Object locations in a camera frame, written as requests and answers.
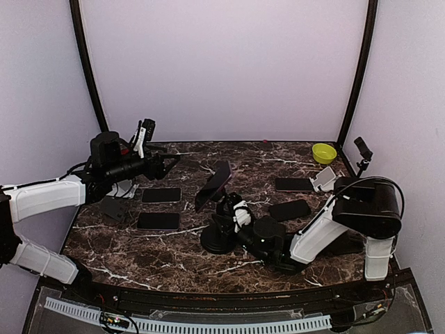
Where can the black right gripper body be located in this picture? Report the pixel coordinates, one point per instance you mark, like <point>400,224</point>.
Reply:
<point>228,232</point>

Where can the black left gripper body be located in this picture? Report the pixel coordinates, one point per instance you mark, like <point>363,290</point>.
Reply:
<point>151,172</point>

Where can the black gooseneck phone stand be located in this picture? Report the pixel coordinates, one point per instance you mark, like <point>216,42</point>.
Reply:
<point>213,243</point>

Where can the purple phone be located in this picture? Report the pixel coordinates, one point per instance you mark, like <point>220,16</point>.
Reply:
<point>161,195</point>
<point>214,186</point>

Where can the white folding phone stand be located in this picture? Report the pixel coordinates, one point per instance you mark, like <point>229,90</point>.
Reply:
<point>120,192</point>

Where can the black phone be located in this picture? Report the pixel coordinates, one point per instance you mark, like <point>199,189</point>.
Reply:
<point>158,221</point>

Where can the dark grey stand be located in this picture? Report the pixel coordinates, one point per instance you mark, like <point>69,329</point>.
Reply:
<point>113,208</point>

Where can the dark phone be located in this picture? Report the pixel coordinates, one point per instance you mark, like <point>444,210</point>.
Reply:
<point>293,184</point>
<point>287,211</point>

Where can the grey small phone stand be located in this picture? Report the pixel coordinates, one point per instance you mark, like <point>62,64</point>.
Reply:
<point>325,179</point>

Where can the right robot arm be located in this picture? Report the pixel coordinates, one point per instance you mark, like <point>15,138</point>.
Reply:
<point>371,206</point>

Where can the black front tripod phone stand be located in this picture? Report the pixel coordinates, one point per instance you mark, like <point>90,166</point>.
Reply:
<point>365,153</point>

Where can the lime green plastic bowl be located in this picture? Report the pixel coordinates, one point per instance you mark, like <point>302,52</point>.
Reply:
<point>323,153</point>

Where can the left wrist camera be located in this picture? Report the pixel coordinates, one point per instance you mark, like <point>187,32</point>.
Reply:
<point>143,134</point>

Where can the white cable duct strip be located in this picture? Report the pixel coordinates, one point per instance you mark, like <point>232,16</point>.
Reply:
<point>115,323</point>

